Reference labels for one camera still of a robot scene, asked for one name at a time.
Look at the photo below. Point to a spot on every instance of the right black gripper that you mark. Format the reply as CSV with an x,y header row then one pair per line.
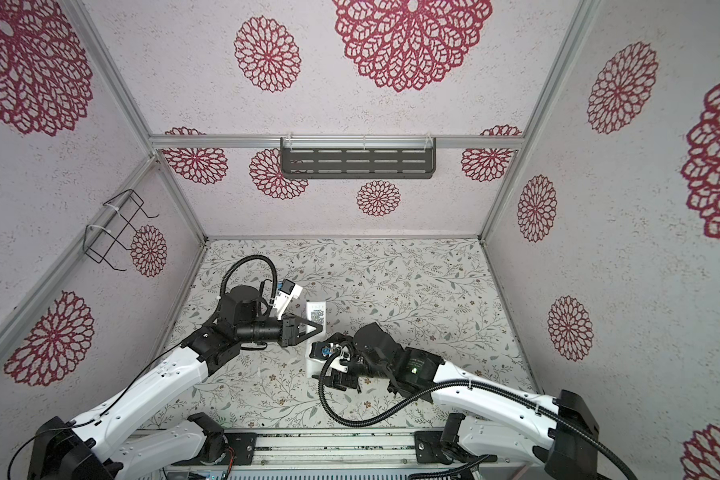
x,y
344,380

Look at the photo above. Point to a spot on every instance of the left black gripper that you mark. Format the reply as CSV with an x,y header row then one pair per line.
x,y
290,330

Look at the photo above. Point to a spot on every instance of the white remote control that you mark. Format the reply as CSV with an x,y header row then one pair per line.
x,y
315,311

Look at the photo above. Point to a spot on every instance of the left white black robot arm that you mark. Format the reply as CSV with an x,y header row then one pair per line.
x,y
251,313

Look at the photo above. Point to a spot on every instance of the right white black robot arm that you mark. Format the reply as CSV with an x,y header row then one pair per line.
x,y
486,420

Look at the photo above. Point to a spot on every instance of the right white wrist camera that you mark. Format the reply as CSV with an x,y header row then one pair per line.
x,y
322,350

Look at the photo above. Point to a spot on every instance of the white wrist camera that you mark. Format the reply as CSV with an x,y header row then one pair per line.
x,y
322,350
286,292

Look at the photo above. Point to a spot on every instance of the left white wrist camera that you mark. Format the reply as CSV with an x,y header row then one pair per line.
x,y
286,292

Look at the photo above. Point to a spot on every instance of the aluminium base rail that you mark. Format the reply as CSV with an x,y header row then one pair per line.
x,y
338,448

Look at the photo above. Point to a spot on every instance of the dark grey wall shelf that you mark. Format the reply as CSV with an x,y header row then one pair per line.
x,y
358,161

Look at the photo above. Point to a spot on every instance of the black wire wall rack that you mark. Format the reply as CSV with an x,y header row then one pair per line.
x,y
99,240

